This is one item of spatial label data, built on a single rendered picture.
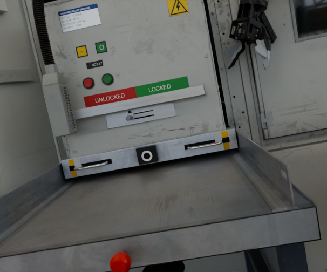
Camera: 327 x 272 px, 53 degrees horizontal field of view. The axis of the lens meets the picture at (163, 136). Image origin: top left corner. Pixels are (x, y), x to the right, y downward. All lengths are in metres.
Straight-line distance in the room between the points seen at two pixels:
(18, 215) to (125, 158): 0.35
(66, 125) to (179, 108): 0.33
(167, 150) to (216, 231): 0.49
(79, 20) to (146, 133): 0.39
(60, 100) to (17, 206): 0.30
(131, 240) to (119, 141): 0.51
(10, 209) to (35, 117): 0.51
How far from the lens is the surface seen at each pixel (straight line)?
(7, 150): 1.17
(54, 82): 0.95
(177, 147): 0.99
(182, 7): 1.02
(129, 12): 1.03
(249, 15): 1.07
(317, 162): 1.27
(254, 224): 0.55
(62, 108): 0.94
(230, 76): 1.19
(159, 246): 0.56
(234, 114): 1.19
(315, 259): 1.39
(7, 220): 0.79
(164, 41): 1.00
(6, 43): 1.25
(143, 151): 0.98
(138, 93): 1.00
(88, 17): 1.05
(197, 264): 1.34
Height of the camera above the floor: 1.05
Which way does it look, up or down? 6 degrees down
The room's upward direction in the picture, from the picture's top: 11 degrees counter-clockwise
